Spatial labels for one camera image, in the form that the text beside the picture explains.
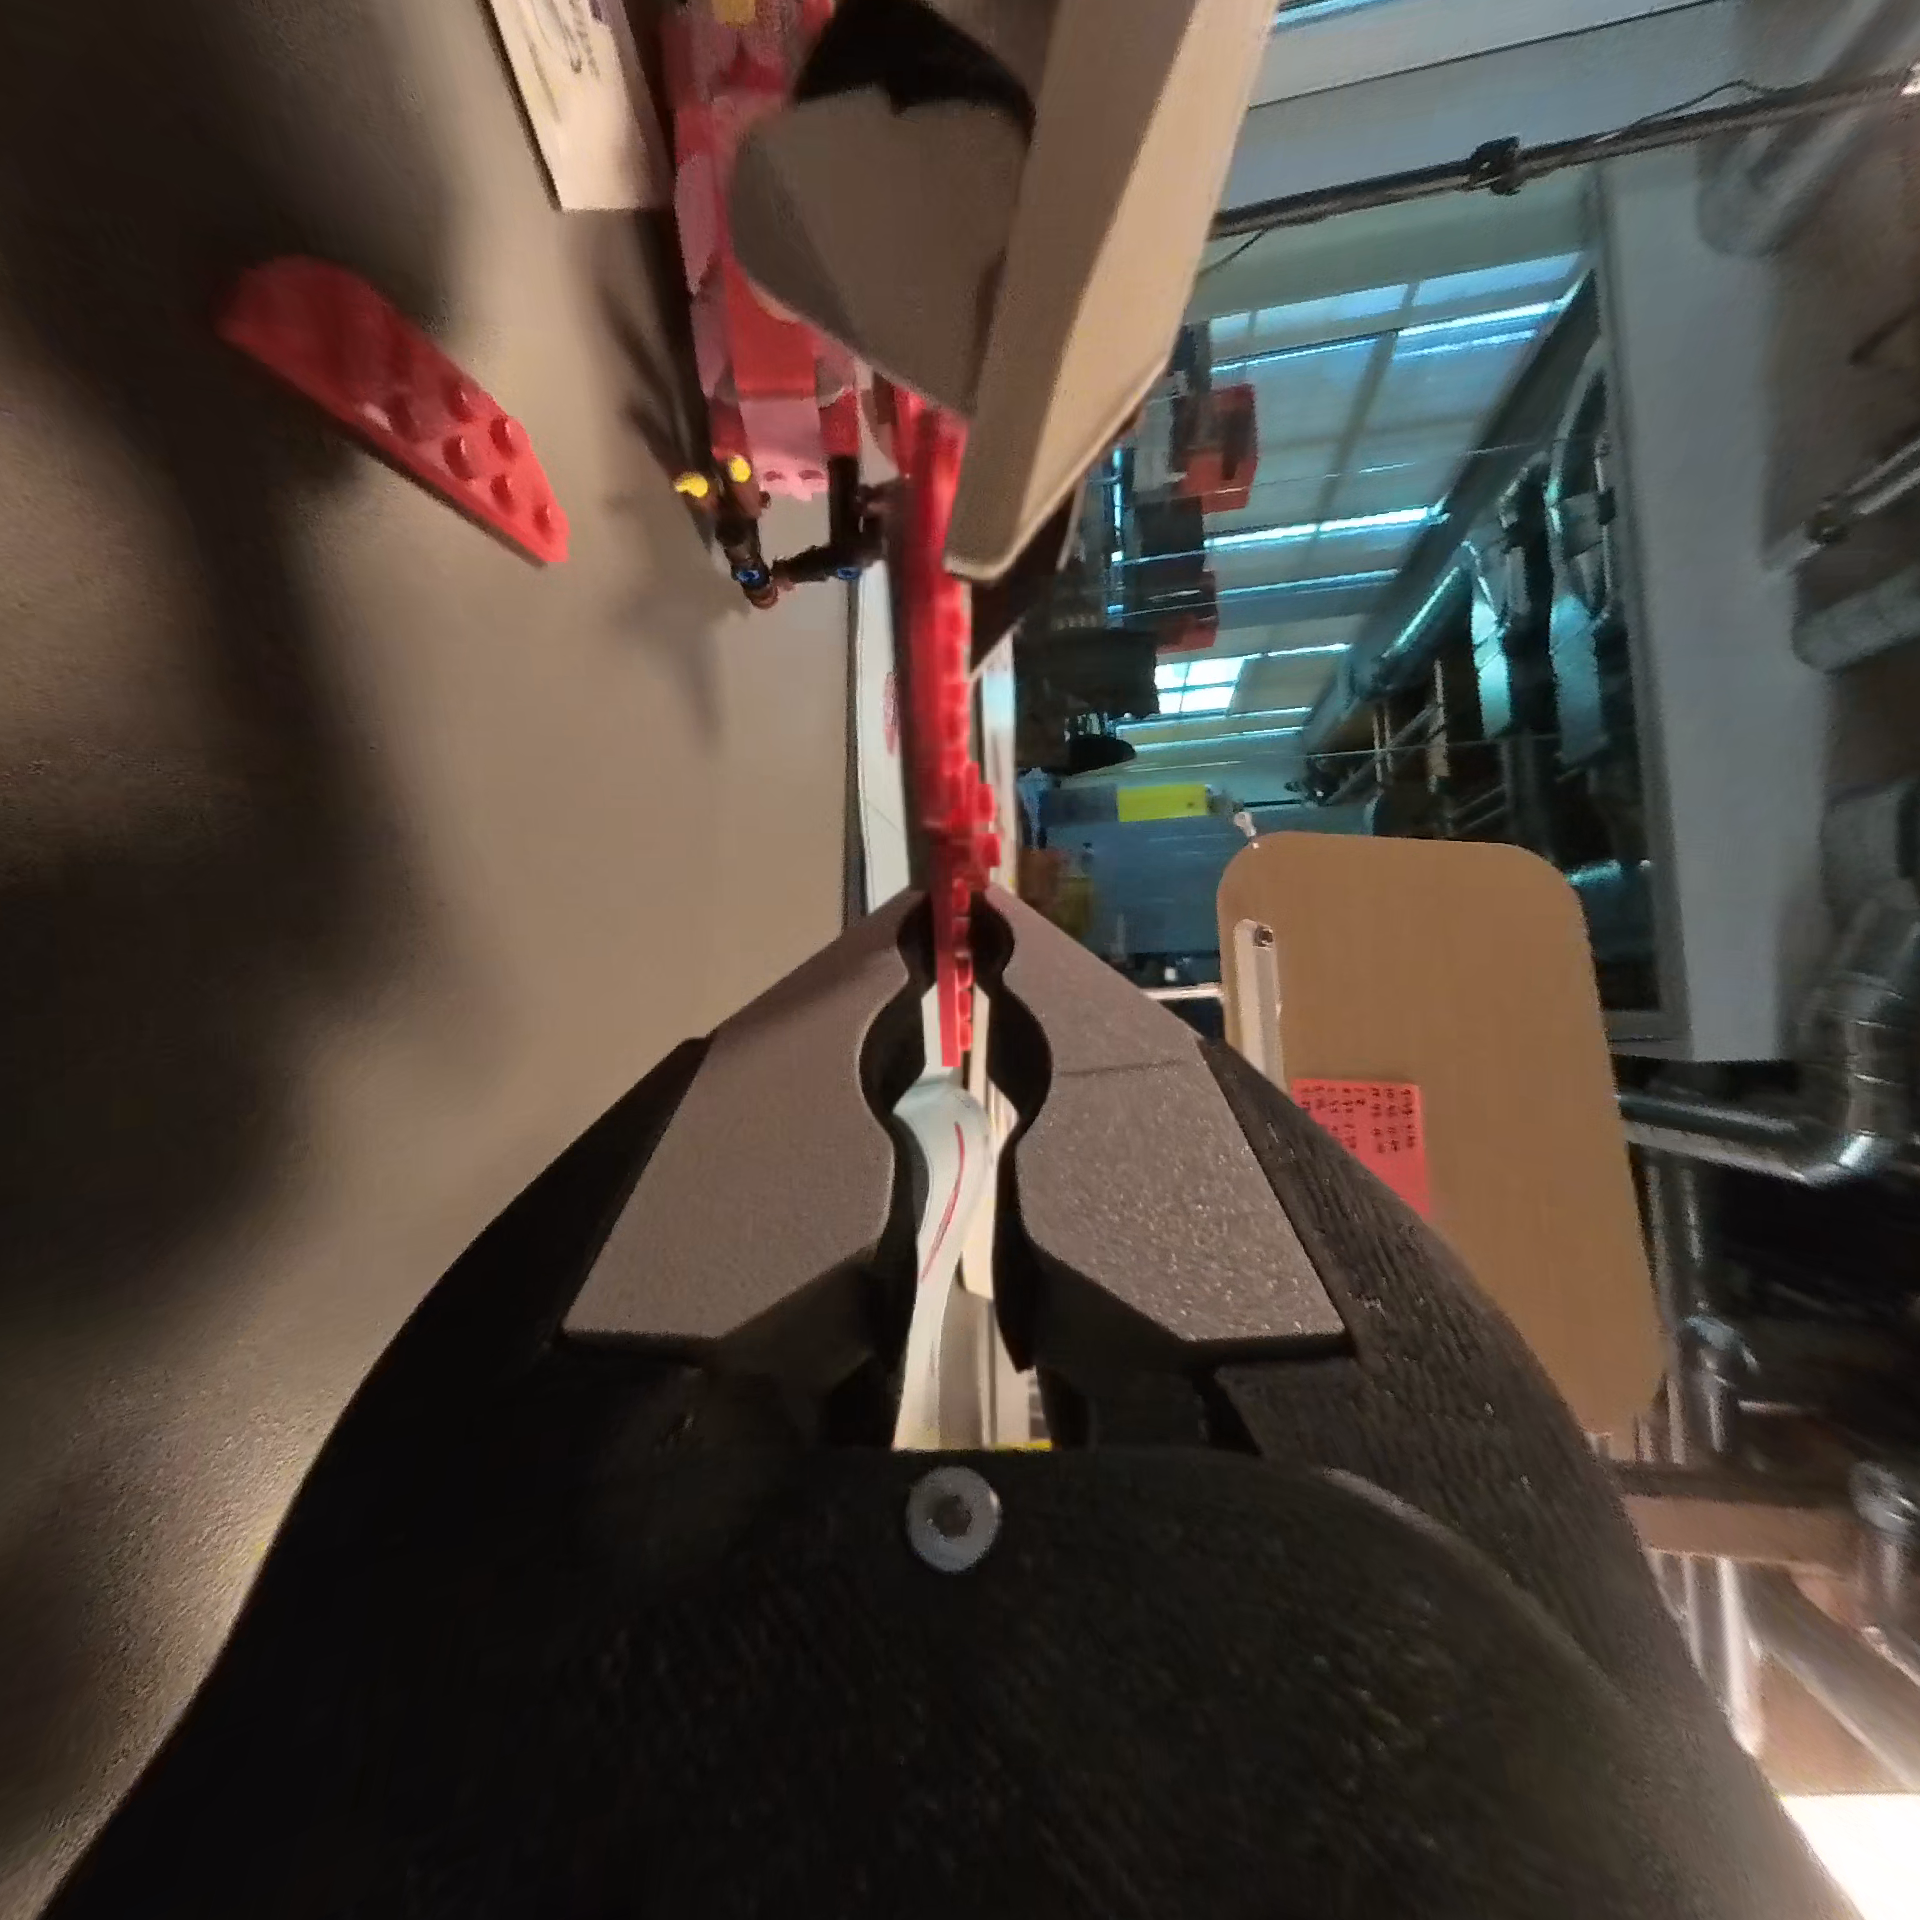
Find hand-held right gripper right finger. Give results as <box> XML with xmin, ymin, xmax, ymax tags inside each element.
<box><xmin>975</xmin><ymin>882</ymin><xmax>1348</xmax><ymax>1370</ymax></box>

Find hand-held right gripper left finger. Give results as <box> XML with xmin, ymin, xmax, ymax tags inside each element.
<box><xmin>563</xmin><ymin>883</ymin><xmax>921</xmax><ymax>1347</ymax></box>

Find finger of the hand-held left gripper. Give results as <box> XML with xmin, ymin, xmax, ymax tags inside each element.
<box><xmin>943</xmin><ymin>0</ymin><xmax>1286</xmax><ymax>589</ymax></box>
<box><xmin>726</xmin><ymin>95</ymin><xmax>1040</xmax><ymax>421</ymax></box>

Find long red toy brick plate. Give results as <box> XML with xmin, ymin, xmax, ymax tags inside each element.
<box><xmin>894</xmin><ymin>378</ymin><xmax>1004</xmax><ymax>1069</ymax></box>

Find red pink toy brick model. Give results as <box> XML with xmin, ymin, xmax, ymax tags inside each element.
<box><xmin>660</xmin><ymin>0</ymin><xmax>907</xmax><ymax>504</ymax></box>

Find white red instruction booklet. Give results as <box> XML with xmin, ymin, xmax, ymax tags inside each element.
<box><xmin>846</xmin><ymin>558</ymin><xmax>1004</xmax><ymax>1452</ymax></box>

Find red storage box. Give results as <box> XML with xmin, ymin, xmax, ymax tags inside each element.
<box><xmin>1176</xmin><ymin>382</ymin><xmax>1262</xmax><ymax>516</ymax></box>

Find brown toy brick branch piece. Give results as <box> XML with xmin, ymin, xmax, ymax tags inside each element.
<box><xmin>670</xmin><ymin>455</ymin><xmax>877</xmax><ymax>614</ymax></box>

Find wooden board with red sticker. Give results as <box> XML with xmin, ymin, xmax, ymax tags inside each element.
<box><xmin>1213</xmin><ymin>831</ymin><xmax>1671</xmax><ymax>1438</ymax></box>

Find white paper sheet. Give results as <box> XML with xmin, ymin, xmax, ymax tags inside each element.
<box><xmin>486</xmin><ymin>0</ymin><xmax>678</xmax><ymax>211</ymax></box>

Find black ceiling pipe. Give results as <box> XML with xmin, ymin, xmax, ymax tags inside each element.
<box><xmin>1207</xmin><ymin>66</ymin><xmax>1920</xmax><ymax>241</ymax></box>

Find red wedge toy brick plate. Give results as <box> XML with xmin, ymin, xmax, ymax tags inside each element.
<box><xmin>216</xmin><ymin>253</ymin><xmax>577</xmax><ymax>570</ymax></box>

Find silver metal duct pipe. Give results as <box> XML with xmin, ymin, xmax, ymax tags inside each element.
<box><xmin>1612</xmin><ymin>883</ymin><xmax>1920</xmax><ymax>1201</ymax></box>

